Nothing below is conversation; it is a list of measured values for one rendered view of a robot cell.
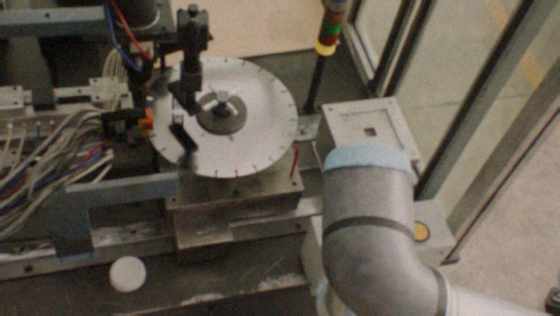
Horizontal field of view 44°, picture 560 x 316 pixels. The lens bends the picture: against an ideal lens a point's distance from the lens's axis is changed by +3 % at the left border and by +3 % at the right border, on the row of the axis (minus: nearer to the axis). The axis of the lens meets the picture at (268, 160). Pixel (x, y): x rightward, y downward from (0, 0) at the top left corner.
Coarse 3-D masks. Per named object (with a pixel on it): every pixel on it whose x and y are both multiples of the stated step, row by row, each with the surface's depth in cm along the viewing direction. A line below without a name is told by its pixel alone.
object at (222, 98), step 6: (210, 84) 140; (216, 90) 139; (234, 90) 140; (240, 90) 140; (216, 96) 138; (222, 96) 138; (228, 96) 138; (216, 102) 137; (222, 102) 137; (228, 102) 138; (204, 108) 136; (222, 108) 139; (228, 108) 137; (234, 114) 136
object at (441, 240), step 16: (416, 208) 140; (432, 208) 141; (320, 224) 135; (432, 224) 138; (304, 240) 143; (320, 240) 133; (432, 240) 136; (448, 240) 137; (304, 256) 145; (320, 256) 133; (432, 256) 139; (320, 272) 134
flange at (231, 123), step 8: (208, 96) 143; (200, 104) 142; (232, 104) 142; (240, 104) 143; (200, 112) 140; (208, 112) 140; (216, 112) 139; (224, 112) 139; (240, 112) 141; (200, 120) 139; (208, 120) 139; (216, 120) 139; (224, 120) 140; (232, 120) 140; (240, 120) 140; (208, 128) 139; (216, 128) 138; (224, 128) 139; (232, 128) 139
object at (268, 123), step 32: (224, 64) 150; (160, 96) 143; (256, 96) 146; (288, 96) 147; (160, 128) 138; (192, 128) 139; (256, 128) 141; (288, 128) 142; (192, 160) 134; (224, 160) 135; (256, 160) 136
